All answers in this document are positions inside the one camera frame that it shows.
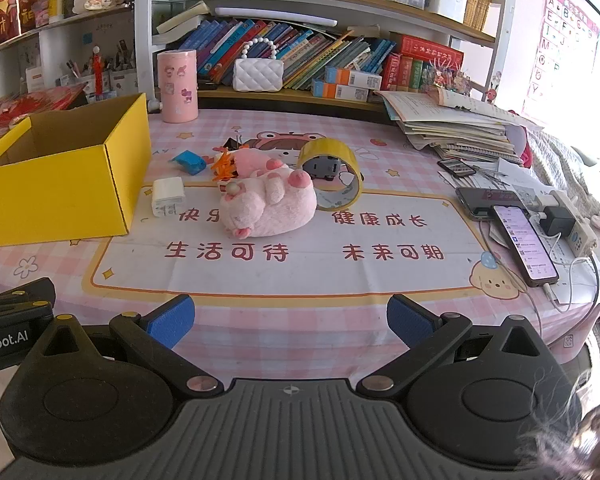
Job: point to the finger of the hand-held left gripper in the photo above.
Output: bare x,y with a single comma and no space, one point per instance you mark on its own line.
30,290
15,307

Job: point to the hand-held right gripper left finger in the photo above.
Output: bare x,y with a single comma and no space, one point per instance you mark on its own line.
172,317

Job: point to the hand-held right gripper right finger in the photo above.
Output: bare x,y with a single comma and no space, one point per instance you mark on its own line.
410,317

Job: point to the yellow cardboard box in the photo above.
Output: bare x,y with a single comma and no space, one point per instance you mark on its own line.
55,200

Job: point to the white charger plug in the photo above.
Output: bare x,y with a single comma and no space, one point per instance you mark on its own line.
167,197

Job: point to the small blue plastic object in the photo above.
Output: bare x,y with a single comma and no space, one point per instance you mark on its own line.
189,162

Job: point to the small black toy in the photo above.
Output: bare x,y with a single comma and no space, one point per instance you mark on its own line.
322,167

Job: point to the pink chick plush toy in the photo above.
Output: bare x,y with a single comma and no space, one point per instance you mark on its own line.
252,160

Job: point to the black binder clip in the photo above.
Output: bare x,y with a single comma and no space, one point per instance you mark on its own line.
236,144

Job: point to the yellow tape roll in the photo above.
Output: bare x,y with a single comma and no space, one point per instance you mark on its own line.
325,147

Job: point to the smartphone with lit screen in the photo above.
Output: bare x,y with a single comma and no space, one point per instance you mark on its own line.
522,245

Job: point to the black charger adapter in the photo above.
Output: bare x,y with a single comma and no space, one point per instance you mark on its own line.
555,221

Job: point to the white power strip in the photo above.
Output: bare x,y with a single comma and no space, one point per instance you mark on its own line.
580,232

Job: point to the stack of papers and workbooks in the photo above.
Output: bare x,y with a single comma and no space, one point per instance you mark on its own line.
455,130

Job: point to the white box red label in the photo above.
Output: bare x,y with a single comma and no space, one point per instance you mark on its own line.
35,80

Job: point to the grey patterned blanket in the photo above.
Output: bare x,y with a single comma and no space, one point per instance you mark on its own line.
570,160

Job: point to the red pen toy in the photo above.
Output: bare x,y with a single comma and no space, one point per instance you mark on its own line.
98,72

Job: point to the cluster of desk pen holders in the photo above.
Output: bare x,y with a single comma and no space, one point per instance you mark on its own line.
120,77

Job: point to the pink cylinder tin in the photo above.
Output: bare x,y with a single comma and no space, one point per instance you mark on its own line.
177,85

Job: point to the white shelf unit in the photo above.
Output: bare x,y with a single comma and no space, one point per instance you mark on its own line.
47,55

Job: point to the orange and blue carton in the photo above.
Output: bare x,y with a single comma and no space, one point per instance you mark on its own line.
352,77
342,91

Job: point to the small red cartoon ornament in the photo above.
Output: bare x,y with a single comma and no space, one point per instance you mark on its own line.
492,95

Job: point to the colourful acrylic ornament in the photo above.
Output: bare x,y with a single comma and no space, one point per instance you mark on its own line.
450,80

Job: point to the row of thick reference books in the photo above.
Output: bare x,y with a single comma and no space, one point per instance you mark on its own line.
407,74

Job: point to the white quilted handbag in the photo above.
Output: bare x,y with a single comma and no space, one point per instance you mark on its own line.
257,75

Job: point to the red thick dictionary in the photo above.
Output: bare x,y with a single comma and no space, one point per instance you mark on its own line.
430,50

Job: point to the row of colourful books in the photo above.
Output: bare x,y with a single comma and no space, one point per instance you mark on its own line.
305,52

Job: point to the white bottle yellow label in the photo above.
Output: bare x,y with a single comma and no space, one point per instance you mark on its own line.
56,5

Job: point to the wooden bookshelf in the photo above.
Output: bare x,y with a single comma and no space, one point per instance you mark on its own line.
143,20

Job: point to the pile of lying books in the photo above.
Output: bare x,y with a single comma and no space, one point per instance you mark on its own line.
180,22

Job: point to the white light bar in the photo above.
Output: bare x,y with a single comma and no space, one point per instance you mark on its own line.
275,16

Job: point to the alphabet wall poster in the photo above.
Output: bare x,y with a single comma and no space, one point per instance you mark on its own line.
562,45

